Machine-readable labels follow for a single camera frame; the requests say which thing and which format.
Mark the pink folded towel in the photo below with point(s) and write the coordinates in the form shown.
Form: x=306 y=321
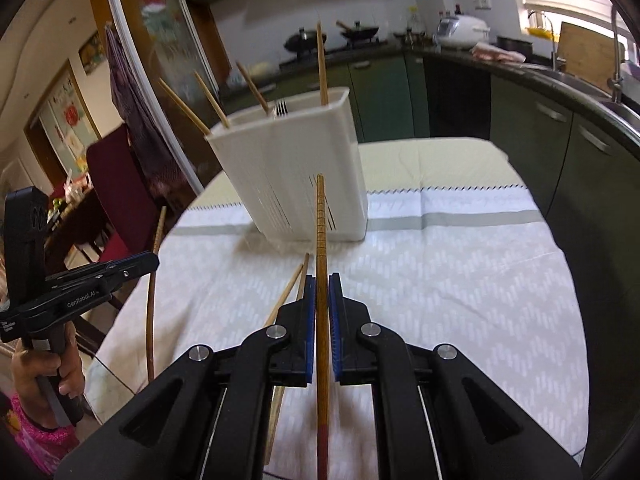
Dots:
x=489 y=53

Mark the black wok with lid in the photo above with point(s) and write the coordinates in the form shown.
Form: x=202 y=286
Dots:
x=304 y=41

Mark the white rice cooker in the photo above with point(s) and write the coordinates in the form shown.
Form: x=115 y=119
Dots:
x=462 y=32

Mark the black plastic fork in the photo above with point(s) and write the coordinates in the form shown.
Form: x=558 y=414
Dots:
x=281 y=108

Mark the small steel faucet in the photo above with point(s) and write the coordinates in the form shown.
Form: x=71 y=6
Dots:
x=541 y=26

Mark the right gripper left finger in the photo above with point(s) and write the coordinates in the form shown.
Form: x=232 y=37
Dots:
x=206 y=416

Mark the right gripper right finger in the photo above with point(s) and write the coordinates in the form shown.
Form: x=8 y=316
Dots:
x=436 y=414

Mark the white patterned table cloth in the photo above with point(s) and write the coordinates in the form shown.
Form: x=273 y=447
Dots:
x=475 y=267

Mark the steel kitchen faucet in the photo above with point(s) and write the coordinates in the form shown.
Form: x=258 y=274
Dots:
x=624 y=83

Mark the white plastic utensil holder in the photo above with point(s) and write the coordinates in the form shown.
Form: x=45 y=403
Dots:
x=272 y=162

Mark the wooden cutting board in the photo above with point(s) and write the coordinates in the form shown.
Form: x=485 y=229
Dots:
x=589 y=55

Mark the person left hand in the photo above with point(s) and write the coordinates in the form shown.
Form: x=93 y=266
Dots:
x=27 y=365

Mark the steel double sink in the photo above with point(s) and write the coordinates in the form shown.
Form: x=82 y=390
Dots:
x=592 y=93

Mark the black pan with lid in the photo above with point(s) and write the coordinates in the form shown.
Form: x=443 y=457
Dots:
x=357 y=33

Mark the checkered apron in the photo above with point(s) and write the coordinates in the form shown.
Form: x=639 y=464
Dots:
x=158 y=166

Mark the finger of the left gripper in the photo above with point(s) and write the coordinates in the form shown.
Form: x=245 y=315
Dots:
x=99 y=288
x=143 y=262

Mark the wooden chopstick red end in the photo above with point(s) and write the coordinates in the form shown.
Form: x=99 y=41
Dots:
x=150 y=303
x=322 y=334

